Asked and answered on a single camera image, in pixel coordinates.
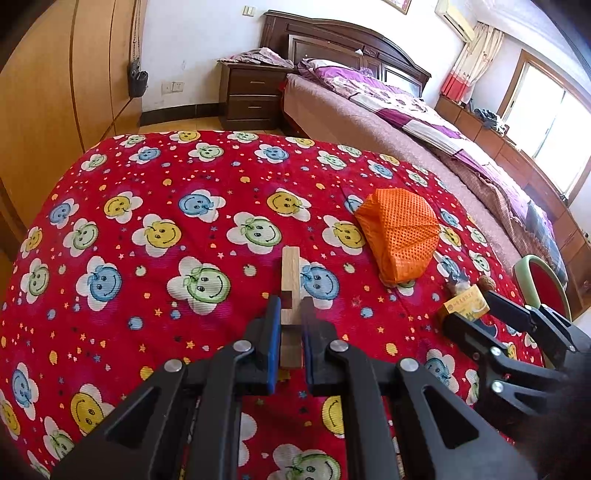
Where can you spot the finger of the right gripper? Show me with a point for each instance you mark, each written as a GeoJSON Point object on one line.
{"type": "Point", "coordinates": [525, 319]}
{"type": "Point", "coordinates": [475, 342]}

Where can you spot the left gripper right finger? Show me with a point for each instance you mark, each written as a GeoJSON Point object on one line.
{"type": "Point", "coordinates": [400, 421]}

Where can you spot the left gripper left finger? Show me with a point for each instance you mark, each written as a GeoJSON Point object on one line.
{"type": "Point", "coordinates": [184, 420]}

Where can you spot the yellow small packet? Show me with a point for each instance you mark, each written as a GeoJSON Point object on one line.
{"type": "Point", "coordinates": [470, 304]}

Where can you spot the wooden block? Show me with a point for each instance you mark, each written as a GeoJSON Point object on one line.
{"type": "Point", "coordinates": [290, 318]}

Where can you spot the red green trash bin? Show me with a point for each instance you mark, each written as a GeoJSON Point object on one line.
{"type": "Point", "coordinates": [539, 285]}

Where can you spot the peanut shell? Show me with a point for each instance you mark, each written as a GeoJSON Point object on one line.
{"type": "Point", "coordinates": [486, 283]}

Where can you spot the wooden window cabinet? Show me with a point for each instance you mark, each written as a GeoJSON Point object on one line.
{"type": "Point", "coordinates": [573, 245]}

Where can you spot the blue plaid cloth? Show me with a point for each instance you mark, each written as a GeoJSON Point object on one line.
{"type": "Point", "coordinates": [539, 226]}

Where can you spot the red smiley flower blanket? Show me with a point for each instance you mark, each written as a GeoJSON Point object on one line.
{"type": "Point", "coordinates": [165, 245]}

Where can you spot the clothes pile on cabinet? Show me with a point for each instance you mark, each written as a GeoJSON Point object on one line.
{"type": "Point", "coordinates": [490, 120]}

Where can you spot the red white curtain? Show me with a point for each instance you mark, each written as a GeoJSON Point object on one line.
{"type": "Point", "coordinates": [474, 60]}

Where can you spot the purple floral quilt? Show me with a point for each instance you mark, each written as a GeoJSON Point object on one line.
{"type": "Point", "coordinates": [405, 111]}

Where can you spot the dark wooden bed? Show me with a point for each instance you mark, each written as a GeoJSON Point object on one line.
{"type": "Point", "coordinates": [353, 62]}

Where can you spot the white air conditioner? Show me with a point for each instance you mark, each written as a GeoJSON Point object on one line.
{"type": "Point", "coordinates": [449, 12]}

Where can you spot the framed wedding photo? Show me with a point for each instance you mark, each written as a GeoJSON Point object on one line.
{"type": "Point", "coordinates": [400, 5]}

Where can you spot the dark wooden nightstand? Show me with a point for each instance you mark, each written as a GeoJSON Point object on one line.
{"type": "Point", "coordinates": [251, 96]}

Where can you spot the clothes on nightstand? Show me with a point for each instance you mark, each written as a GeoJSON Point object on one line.
{"type": "Point", "coordinates": [259, 56]}

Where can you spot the black charger on wardrobe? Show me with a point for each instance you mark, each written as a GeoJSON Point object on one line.
{"type": "Point", "coordinates": [137, 79]}

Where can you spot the wooden wardrobe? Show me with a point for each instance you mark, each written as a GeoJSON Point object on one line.
{"type": "Point", "coordinates": [64, 87]}

